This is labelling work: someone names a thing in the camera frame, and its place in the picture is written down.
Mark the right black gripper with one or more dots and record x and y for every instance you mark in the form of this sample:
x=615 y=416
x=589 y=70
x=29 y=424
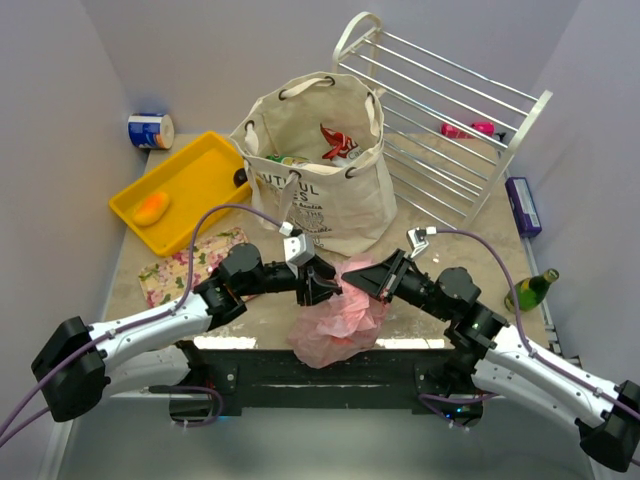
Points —
x=396 y=278

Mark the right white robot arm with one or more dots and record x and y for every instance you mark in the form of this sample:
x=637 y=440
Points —
x=488 y=351

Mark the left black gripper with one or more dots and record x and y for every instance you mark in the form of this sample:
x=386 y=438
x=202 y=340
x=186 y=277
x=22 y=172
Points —
x=307 y=284

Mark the yellow plastic tray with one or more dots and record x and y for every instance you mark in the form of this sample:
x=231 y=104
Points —
x=196 y=179

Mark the green chips bag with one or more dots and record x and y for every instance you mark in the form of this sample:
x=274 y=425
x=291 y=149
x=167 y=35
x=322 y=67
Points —
x=288 y=160

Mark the green glass bottle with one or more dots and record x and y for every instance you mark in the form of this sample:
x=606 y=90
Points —
x=531 y=291

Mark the dark toy plum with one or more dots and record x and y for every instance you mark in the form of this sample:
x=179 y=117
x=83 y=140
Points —
x=240 y=177

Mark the blue white tissue roll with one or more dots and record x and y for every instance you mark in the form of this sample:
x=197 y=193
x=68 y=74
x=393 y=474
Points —
x=151 y=131

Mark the white metal rack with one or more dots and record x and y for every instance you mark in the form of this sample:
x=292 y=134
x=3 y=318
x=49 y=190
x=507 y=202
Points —
x=449 y=180

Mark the floral rectangular plate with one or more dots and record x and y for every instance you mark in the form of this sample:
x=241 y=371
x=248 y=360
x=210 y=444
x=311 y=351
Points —
x=165 y=280

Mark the orange toy mango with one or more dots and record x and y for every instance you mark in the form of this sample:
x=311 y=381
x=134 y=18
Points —
x=151 y=209

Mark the purple box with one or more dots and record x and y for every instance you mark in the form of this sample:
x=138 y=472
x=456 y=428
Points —
x=523 y=207

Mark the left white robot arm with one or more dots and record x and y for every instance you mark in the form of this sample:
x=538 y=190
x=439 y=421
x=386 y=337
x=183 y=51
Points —
x=76 y=364

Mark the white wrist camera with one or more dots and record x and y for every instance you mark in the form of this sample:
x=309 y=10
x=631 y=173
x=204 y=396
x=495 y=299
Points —
x=418 y=240
x=298 y=247

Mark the black base frame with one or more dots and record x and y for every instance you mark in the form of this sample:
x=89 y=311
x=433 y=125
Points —
x=231 y=381

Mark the pink packet behind rack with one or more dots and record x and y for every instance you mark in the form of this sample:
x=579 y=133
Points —
x=452 y=132

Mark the pink plastic bag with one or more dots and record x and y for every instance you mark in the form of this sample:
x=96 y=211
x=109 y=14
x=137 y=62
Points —
x=341 y=326

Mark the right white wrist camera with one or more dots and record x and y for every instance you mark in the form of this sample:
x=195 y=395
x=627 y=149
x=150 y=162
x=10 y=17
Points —
x=418 y=240

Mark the beige canvas tote bag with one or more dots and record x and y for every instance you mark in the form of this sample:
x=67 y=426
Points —
x=344 y=210

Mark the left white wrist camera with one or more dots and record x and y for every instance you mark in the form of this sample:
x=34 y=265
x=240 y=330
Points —
x=298 y=247

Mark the red white snack packet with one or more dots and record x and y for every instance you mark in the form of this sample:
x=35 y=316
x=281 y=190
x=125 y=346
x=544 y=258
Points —
x=343 y=149

